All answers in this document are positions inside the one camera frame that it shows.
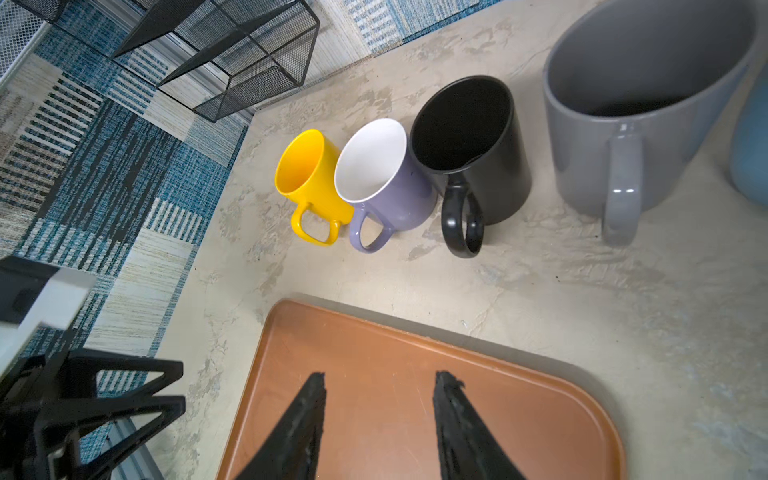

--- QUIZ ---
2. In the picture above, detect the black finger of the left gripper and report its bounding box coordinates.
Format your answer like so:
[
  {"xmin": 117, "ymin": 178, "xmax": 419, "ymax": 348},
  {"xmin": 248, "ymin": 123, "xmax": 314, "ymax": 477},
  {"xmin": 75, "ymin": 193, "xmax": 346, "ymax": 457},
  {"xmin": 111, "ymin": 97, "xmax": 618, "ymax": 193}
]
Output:
[
  {"xmin": 35, "ymin": 349, "xmax": 184, "ymax": 399},
  {"xmin": 35, "ymin": 396, "xmax": 186, "ymax": 479}
]

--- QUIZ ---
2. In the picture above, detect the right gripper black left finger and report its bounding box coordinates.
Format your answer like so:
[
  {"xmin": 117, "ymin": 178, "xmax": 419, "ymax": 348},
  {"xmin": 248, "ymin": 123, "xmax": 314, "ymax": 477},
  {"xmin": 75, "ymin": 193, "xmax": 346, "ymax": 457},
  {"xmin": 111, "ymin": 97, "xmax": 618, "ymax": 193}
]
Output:
[{"xmin": 236, "ymin": 372, "xmax": 327, "ymax": 480}]

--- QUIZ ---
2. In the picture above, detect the light blue mug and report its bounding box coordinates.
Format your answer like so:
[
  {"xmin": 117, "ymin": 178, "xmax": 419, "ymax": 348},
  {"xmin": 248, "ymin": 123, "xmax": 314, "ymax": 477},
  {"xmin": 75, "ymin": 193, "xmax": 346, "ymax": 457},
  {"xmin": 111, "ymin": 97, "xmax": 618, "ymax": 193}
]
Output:
[{"xmin": 729, "ymin": 64, "xmax": 767, "ymax": 206}]

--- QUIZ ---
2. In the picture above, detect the brown plastic tray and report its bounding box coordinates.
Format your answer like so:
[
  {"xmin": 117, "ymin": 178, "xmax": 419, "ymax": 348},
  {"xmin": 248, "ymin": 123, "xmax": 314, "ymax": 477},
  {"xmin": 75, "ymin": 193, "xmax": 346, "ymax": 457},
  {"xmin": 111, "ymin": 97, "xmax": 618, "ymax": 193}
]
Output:
[{"xmin": 218, "ymin": 299, "xmax": 628, "ymax": 479}]

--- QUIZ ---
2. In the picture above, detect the purple mug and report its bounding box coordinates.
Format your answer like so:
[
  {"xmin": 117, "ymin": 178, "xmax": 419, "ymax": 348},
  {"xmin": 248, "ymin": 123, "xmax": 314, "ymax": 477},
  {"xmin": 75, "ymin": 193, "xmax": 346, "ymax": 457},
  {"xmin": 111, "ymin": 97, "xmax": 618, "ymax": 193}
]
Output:
[{"xmin": 334, "ymin": 118, "xmax": 438, "ymax": 254}]

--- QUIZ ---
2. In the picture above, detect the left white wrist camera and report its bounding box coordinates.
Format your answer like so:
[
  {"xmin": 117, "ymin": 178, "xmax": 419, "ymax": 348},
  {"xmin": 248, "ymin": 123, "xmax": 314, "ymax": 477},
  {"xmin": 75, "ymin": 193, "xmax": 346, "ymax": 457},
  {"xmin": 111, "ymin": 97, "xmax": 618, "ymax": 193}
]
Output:
[{"xmin": 1, "ymin": 255, "xmax": 98, "ymax": 375}]

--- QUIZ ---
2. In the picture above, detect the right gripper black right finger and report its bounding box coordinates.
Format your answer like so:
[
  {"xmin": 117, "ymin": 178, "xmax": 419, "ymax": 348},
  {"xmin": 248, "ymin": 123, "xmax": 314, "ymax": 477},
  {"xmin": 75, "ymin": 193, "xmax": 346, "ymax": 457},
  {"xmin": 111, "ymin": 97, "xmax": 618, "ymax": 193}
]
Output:
[{"xmin": 433, "ymin": 371, "xmax": 524, "ymax": 479}]

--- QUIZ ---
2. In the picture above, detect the white wire mesh basket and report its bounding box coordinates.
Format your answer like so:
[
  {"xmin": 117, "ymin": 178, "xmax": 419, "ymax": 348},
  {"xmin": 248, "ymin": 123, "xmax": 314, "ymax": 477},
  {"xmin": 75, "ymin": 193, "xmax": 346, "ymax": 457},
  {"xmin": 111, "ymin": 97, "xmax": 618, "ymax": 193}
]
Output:
[{"xmin": 1, "ymin": 1, "xmax": 49, "ymax": 87}]

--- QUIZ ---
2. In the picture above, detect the black mug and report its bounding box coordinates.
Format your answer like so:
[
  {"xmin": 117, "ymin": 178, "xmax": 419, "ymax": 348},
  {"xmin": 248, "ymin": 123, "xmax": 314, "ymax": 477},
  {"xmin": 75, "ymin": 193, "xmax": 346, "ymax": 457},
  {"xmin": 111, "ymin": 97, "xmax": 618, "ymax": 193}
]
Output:
[{"xmin": 408, "ymin": 75, "xmax": 532, "ymax": 258}]

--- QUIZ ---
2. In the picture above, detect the black wire shelf rack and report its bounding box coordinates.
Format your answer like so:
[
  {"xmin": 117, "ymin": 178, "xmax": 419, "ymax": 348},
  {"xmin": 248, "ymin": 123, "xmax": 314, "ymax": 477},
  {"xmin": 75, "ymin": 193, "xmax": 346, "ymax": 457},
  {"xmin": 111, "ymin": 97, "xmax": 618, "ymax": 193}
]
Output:
[{"xmin": 18, "ymin": 1, "xmax": 320, "ymax": 123}]

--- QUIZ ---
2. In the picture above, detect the grey mug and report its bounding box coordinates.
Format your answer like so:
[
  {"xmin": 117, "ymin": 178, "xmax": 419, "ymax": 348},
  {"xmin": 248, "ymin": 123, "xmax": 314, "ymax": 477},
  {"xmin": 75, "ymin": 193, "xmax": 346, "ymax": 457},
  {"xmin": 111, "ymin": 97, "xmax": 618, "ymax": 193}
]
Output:
[{"xmin": 543, "ymin": 0, "xmax": 758, "ymax": 246}]

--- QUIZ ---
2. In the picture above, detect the yellow mug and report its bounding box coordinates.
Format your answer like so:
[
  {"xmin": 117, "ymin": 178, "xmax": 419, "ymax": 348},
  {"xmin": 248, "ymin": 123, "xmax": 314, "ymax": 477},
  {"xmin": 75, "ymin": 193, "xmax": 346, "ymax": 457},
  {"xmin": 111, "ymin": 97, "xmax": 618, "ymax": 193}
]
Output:
[{"xmin": 274, "ymin": 129, "xmax": 355, "ymax": 246}]

